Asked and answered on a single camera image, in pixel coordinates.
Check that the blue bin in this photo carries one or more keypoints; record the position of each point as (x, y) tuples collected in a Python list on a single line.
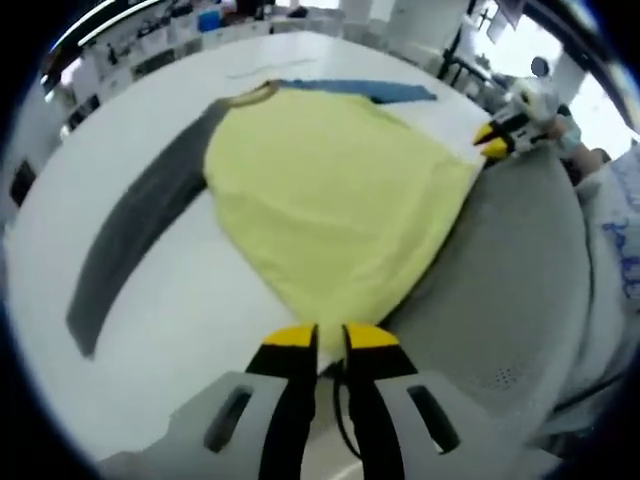
[(209, 20)]

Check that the black cabinet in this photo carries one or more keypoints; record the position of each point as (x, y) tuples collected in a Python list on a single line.
[(22, 182)]

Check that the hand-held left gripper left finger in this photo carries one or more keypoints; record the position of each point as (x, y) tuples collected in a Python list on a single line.
[(290, 390)]

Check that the white counter cabinet row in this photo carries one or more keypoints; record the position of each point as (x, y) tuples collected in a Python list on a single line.
[(115, 55)]

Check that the black stand pole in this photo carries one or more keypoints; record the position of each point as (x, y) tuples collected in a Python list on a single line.
[(450, 55)]

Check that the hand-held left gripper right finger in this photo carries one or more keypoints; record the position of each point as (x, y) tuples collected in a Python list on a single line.
[(375, 390)]

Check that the long ceiling light strip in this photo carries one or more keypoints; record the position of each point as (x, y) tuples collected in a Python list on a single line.
[(107, 20)]

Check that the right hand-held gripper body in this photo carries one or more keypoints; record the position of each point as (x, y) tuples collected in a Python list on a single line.
[(537, 100)]

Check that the light blue wristband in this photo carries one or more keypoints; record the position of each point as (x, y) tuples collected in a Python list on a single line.
[(572, 137)]

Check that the yellow blue grey garment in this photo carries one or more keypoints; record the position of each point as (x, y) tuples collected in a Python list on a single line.
[(325, 200)]

